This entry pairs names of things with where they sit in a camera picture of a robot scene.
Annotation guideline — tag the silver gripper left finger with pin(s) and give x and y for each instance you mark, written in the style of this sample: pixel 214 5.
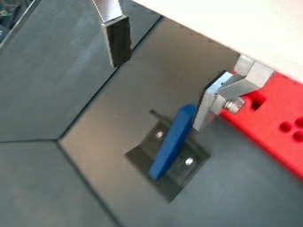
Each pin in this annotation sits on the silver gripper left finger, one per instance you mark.
pixel 116 30

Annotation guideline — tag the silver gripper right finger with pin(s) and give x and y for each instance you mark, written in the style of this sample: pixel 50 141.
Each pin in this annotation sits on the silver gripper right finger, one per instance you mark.
pixel 223 92

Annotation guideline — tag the blue rectangular block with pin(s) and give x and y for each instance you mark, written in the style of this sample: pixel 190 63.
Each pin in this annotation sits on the blue rectangular block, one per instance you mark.
pixel 174 140

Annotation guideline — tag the red shape sorting board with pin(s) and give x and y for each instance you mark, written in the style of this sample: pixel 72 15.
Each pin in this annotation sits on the red shape sorting board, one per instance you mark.
pixel 271 121

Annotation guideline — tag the black curved fixture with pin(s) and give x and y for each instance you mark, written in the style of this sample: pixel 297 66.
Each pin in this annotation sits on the black curved fixture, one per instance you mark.
pixel 187 162

